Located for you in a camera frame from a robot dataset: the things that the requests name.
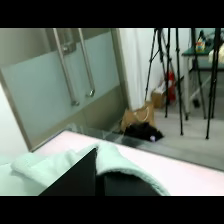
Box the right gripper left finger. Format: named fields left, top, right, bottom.
left=39, top=148, right=98, bottom=197

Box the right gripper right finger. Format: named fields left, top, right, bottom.
left=103, top=172, right=162, bottom=197

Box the pale green garment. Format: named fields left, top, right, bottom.
left=0, top=141, right=171, bottom=197

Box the black garment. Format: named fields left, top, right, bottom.
left=123, top=122, right=165, bottom=143

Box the brown paper bag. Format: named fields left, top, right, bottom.
left=119, top=101, right=157, bottom=133

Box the cardboard box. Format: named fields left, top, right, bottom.
left=150, top=87, right=168, bottom=110

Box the black tripod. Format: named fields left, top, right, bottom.
left=144, top=28, right=190, bottom=137
left=189, top=28, right=224, bottom=141

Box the red fire extinguisher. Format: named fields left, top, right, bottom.
left=165, top=71, right=177, bottom=103

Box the frosted glass door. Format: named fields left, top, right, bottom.
left=0, top=28, right=130, bottom=152

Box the green topped table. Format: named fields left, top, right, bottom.
left=181, top=43, right=224, bottom=115

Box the silver door handle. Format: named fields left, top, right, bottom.
left=76, top=28, right=97, bottom=99
left=52, top=28, right=81, bottom=107

